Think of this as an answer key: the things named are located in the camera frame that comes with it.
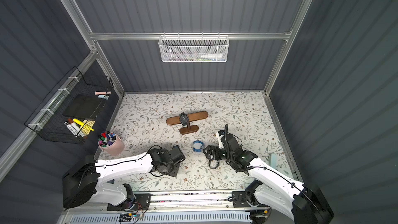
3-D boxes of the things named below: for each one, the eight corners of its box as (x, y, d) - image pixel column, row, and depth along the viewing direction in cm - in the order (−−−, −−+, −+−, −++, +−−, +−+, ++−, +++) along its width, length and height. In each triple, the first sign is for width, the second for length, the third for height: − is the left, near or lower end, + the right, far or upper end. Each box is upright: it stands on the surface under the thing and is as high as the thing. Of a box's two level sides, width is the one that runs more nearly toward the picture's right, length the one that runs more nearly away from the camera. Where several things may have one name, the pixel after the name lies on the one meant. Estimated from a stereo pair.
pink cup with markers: (106, 155, 91) (93, 145, 80) (112, 142, 96) (100, 131, 85) (122, 155, 91) (111, 145, 80) (126, 142, 96) (117, 131, 85)
